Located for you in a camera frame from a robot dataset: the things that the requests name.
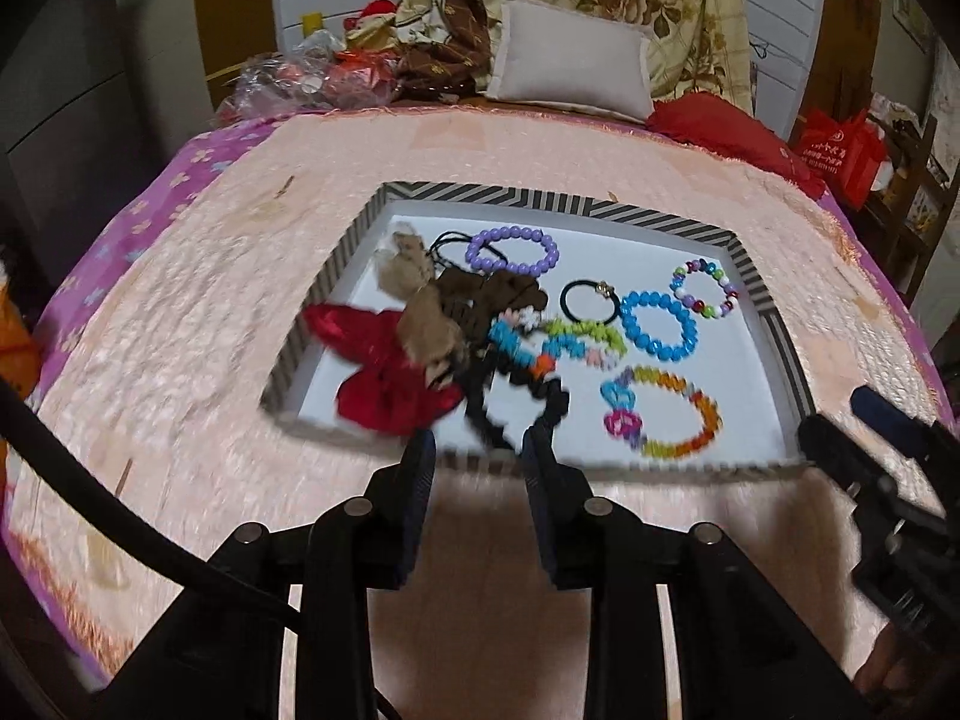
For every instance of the person's right hand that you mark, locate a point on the person's right hand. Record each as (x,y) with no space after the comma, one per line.
(892,664)

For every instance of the brown wooden door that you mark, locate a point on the brown wooden door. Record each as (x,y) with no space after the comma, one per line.
(232,7)

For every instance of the striped cardboard box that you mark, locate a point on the striped cardboard box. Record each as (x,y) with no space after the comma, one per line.
(750,397)

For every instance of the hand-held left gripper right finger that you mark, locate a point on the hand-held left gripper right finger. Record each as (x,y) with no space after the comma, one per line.
(544,495)

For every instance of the tan bow hair clip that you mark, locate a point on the tan bow hair clip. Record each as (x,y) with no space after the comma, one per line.
(427,322)

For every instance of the red pillow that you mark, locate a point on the red pillow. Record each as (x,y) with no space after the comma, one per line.
(712,124)

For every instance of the black scrunchie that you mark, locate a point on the black scrunchie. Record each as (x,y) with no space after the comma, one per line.
(551,397)

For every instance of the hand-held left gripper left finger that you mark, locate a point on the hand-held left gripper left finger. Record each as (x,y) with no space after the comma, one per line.
(416,495)

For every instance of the dark brown bow hair clip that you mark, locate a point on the dark brown bow hair clip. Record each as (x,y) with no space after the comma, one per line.
(480,300)

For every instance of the brown patterned blanket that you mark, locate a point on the brown patterned blanket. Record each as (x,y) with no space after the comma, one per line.
(442,60)

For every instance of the yellow bottle cap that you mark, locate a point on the yellow bottle cap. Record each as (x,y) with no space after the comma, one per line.
(313,22)

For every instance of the white pillow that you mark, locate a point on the white pillow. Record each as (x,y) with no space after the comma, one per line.
(570,60)

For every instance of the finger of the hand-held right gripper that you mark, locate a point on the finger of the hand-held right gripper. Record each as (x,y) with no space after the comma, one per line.
(832,450)
(892,412)

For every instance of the red bow hair clip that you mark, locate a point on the red bow hair clip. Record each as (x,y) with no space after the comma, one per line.
(375,390)

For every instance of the red shopping bag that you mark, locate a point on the red shopping bag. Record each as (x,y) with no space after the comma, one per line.
(840,157)

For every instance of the grey refrigerator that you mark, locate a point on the grey refrigerator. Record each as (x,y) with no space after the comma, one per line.
(90,90)

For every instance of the clear plastic bags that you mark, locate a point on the clear plastic bags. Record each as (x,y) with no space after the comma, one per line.
(285,82)

